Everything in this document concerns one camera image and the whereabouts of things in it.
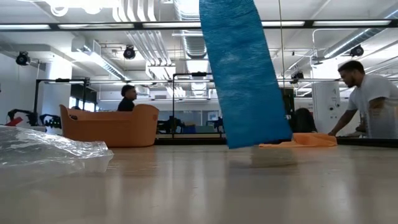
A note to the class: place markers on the blue elastic bandage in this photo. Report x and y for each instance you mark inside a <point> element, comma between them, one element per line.
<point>242,77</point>

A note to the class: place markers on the black red background robot arm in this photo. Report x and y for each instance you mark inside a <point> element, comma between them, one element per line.
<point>21,113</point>

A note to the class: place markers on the orange elastic bandage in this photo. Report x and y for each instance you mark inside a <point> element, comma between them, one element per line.
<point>311,140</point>

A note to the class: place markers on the background wooden workbench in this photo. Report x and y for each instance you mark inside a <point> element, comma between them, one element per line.
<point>192,135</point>

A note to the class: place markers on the person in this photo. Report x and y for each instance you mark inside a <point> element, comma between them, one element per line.
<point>127,104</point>
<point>376,93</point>

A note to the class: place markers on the black monitor screen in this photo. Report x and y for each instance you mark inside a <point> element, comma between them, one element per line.
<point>289,99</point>

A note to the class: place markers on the orange plastic basket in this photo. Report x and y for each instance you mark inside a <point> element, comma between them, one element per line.
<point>109,130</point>

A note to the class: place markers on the black office chair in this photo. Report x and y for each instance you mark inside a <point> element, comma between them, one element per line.
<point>304,121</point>

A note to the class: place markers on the clear plastic bag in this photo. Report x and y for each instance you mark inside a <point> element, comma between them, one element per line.
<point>40,146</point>

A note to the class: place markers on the black metal gantry frame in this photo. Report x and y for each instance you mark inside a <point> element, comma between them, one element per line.
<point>37,99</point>
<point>173,102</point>

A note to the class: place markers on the black aluminium table frame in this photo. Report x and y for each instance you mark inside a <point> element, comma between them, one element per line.
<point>192,141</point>

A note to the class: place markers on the silver ventilation duct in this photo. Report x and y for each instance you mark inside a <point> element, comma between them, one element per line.
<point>192,46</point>

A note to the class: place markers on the black ceiling camera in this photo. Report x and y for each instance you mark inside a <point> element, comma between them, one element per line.
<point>357,51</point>
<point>22,59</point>
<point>297,76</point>
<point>129,53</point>

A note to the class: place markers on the black overhead frame crossbar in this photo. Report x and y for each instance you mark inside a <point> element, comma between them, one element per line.
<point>138,25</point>

